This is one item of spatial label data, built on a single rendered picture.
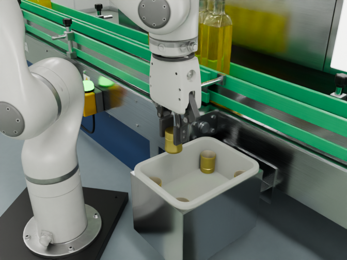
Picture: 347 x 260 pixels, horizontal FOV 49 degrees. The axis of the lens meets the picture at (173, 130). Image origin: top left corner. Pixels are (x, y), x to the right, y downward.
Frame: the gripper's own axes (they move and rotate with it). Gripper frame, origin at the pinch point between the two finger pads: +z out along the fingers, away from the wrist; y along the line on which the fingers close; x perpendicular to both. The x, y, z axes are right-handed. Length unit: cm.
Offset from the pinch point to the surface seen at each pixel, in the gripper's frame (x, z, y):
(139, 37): -31, -2, 55
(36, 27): -15, 1, 102
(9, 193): 21, 35, 51
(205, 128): -16.1, 8.3, 7.2
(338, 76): -31.0, -7.9, -15.1
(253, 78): -30.1, -1.7, 5.5
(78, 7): -282, 99, 602
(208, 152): -13.5, 12.3, 3.4
